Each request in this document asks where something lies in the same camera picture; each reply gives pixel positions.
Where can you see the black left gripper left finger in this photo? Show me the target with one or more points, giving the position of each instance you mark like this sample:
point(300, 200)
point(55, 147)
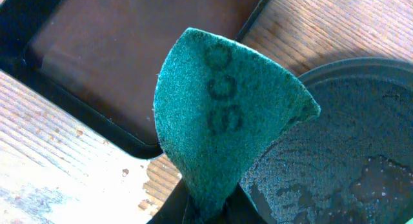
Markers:
point(178, 208)

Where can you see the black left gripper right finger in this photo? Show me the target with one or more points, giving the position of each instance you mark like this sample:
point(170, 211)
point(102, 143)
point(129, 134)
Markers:
point(238, 209)

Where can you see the green yellow scrub sponge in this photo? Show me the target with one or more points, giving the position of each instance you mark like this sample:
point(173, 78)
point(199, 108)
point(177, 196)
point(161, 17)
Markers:
point(218, 105)

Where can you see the round black tray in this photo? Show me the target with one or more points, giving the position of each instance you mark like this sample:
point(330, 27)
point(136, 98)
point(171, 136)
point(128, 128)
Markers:
point(353, 163)

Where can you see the black rectangular tray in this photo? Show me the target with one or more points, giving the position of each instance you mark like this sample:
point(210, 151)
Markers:
point(98, 60)

